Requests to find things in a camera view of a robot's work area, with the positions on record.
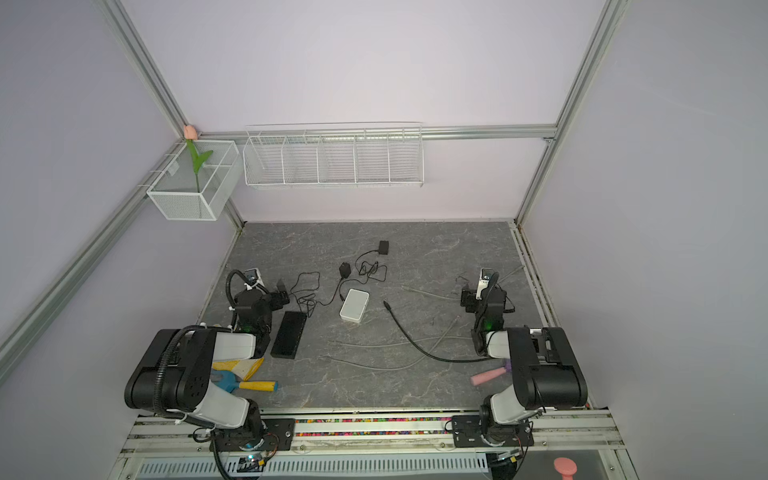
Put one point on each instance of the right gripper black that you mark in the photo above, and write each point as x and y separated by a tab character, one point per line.
473	297

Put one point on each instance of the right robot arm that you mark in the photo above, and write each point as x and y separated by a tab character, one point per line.
543	367

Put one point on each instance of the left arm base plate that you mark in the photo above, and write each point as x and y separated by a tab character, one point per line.
274	434

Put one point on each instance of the blue yellow toy rake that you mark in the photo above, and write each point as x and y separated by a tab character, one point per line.
227	381

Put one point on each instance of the yellow work glove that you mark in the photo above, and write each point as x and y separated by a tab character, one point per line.
243	369

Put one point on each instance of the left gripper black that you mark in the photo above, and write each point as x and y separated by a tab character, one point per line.
274	299

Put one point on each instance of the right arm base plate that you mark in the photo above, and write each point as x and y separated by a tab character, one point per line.
471	431

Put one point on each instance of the black power adapter plug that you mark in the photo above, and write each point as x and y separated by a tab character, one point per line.
345	270

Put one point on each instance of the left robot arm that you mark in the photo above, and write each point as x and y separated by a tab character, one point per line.
174	379

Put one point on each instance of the artificial tulip flower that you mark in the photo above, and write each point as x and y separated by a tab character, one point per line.
198	158

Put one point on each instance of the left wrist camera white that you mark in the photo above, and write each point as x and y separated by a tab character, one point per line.
253	277

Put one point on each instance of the black power cord tangled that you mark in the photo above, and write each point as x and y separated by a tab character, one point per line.
306	290

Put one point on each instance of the black network switch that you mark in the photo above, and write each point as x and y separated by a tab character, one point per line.
289	335

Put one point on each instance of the white mesh basket small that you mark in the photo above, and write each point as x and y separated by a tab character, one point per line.
187	191

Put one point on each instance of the pink purple toy shovel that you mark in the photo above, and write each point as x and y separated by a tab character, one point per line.
489	375

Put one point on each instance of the white wire basket long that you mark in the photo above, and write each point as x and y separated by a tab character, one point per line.
334	155

